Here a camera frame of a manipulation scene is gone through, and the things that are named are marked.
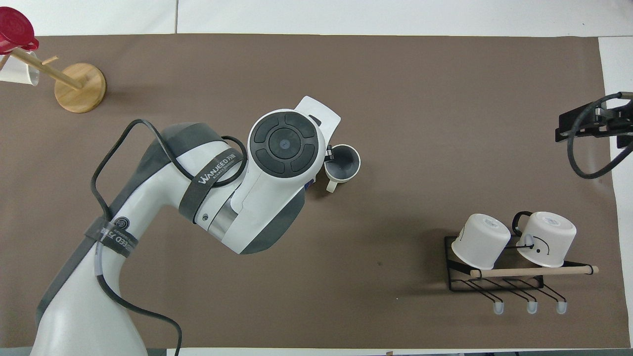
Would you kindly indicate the wooden mug tree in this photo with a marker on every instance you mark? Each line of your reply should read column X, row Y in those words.
column 81, row 90

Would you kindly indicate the plain white cup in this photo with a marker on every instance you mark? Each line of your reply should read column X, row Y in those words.
column 21, row 74

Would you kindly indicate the white cup grey inside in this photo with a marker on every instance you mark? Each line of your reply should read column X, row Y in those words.
column 347, row 164

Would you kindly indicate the red cup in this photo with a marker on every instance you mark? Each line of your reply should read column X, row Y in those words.
column 15, row 27

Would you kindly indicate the white cup with face print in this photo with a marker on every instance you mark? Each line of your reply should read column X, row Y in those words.
column 549, row 237

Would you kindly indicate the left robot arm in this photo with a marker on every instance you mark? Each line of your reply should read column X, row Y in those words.
column 277, row 188

